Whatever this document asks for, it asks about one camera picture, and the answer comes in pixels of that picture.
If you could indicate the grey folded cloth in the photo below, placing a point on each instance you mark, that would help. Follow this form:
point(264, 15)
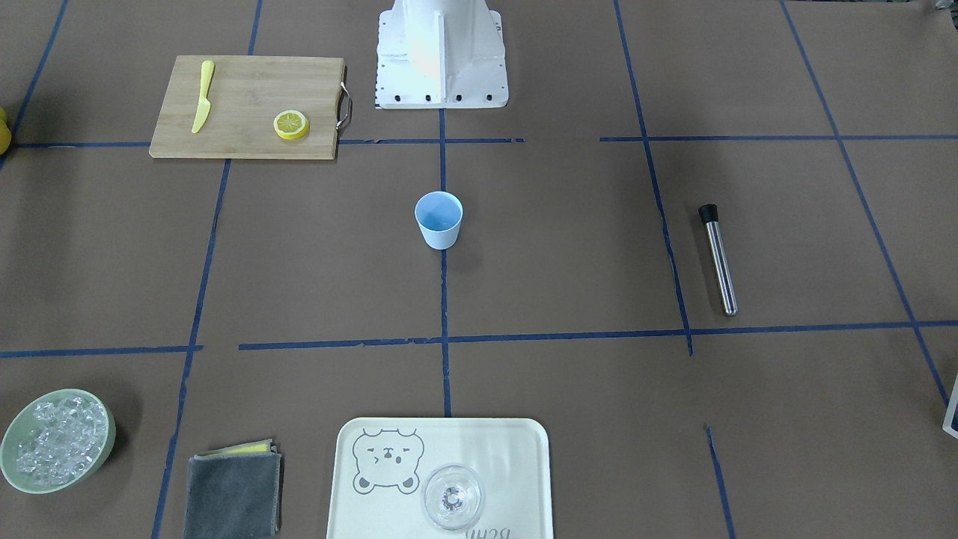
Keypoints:
point(234, 492)

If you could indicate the clear wine glass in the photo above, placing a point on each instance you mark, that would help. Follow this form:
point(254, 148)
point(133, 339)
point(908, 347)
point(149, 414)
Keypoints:
point(453, 498)

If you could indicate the light blue paper cup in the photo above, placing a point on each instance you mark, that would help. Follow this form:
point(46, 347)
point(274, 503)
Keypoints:
point(439, 215)

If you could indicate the green bowl of ice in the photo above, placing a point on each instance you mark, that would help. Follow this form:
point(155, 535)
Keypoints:
point(57, 441)

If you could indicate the bamboo cutting board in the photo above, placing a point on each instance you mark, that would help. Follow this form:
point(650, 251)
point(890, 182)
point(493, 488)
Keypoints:
point(247, 92)

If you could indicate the yellow plastic knife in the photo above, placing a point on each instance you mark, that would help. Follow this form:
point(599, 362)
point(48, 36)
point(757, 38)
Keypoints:
point(203, 108)

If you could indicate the steel muddler black tip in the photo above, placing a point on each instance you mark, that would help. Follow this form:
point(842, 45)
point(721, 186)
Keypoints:
point(709, 215)

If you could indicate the white rack at edge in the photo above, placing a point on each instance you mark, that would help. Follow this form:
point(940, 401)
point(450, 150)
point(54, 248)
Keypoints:
point(949, 424)

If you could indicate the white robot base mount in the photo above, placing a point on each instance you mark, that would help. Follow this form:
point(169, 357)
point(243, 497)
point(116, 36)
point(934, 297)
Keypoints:
point(440, 55)

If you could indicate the cream bear tray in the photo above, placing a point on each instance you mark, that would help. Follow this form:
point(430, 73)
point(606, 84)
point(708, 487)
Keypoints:
point(382, 464)

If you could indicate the whole yellow lemon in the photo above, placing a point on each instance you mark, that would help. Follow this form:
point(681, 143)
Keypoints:
point(6, 137)

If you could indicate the yellow lemon slice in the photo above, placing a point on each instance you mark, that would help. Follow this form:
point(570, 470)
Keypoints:
point(291, 124)

